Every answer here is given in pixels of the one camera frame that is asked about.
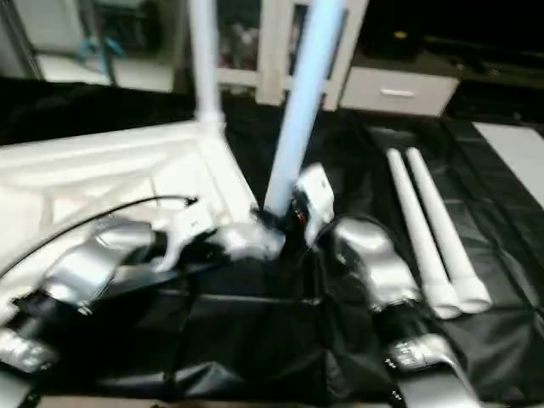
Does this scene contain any white plastic table leg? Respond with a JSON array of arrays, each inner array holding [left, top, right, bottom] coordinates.
[[386, 148, 462, 320], [261, 0, 348, 224], [186, 0, 227, 129], [405, 146, 495, 315]]

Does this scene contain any white plastic table top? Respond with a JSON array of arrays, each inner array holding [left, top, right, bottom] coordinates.
[[0, 118, 286, 326]]

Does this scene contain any black mat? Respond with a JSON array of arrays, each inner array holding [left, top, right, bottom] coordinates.
[[0, 76, 544, 405]]

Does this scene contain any white drawer unit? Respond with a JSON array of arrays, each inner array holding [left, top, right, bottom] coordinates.
[[339, 65, 461, 118]]

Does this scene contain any white glass door cabinet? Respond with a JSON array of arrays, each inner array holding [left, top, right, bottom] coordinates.
[[182, 0, 371, 112]]

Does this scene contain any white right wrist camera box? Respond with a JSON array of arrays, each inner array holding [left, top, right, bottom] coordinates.
[[291, 162, 336, 249]]

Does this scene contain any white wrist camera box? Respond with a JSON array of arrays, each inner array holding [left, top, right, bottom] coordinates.
[[152, 203, 218, 274], [291, 162, 336, 249]]

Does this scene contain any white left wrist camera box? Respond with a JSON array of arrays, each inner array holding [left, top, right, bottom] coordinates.
[[152, 203, 218, 274]]

